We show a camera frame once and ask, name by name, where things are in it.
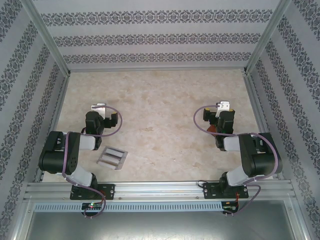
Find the brown leather card holder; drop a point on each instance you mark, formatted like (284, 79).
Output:
(212, 129)

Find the clear acrylic card stand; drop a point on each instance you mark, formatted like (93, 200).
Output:
(112, 157)

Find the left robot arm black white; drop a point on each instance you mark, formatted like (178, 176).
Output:
(55, 155)

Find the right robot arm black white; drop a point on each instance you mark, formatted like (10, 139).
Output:
(262, 160)

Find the circuit board with green light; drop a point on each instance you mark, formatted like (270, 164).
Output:
(92, 206)

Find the small circuit board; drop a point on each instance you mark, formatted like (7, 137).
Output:
(230, 208)

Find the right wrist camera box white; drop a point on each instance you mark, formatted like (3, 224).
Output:
(223, 105)

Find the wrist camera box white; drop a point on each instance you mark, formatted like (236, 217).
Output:
(100, 108)
(223, 105)

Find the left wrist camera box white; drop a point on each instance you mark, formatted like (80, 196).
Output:
(100, 108)

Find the aluminium table side rail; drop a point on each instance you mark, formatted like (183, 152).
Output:
(254, 100)
(60, 100)

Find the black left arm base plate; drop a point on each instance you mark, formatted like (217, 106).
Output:
(108, 191)

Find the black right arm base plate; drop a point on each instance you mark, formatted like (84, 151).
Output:
(210, 191)

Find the aluminium frame post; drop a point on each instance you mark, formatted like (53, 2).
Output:
(264, 40)
(49, 40)

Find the aluminium mounting rail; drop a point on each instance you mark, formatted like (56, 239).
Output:
(160, 190)

